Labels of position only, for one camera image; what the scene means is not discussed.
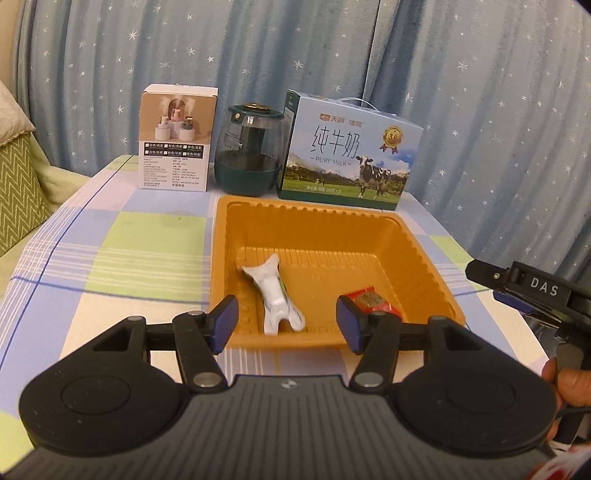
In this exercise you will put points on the white pillow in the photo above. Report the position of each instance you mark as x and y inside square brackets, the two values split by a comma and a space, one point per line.
[11, 115]

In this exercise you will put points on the red patterned clothing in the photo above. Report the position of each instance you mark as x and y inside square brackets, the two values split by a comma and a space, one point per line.
[568, 466]

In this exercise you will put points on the person's right hand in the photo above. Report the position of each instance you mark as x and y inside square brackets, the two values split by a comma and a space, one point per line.
[572, 387]

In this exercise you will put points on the red candy with pale centre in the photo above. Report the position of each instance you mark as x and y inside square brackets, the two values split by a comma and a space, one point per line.
[371, 302]

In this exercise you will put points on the blue milk carton box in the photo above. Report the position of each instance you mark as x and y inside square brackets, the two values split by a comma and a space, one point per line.
[346, 152]

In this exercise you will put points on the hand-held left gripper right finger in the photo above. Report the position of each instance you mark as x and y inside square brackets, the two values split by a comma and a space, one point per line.
[348, 326]

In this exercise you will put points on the green glass jar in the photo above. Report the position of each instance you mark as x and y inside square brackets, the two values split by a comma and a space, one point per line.
[247, 157]

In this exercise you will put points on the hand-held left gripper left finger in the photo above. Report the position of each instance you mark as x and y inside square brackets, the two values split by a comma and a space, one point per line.
[226, 324]

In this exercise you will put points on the white snack packet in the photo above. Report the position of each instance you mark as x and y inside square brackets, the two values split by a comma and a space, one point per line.
[272, 290]

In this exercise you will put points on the blue star curtain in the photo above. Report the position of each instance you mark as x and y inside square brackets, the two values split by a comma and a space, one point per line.
[323, 46]

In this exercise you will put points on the orange plastic tray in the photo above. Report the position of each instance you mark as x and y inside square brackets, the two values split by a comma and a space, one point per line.
[323, 240]

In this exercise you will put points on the beige product box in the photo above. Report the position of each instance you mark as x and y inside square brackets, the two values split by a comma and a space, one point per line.
[178, 138]

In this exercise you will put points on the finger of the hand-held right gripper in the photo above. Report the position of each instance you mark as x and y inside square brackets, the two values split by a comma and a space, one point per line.
[511, 300]
[487, 272]

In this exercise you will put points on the green sofa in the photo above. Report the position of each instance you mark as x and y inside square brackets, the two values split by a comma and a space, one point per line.
[18, 194]

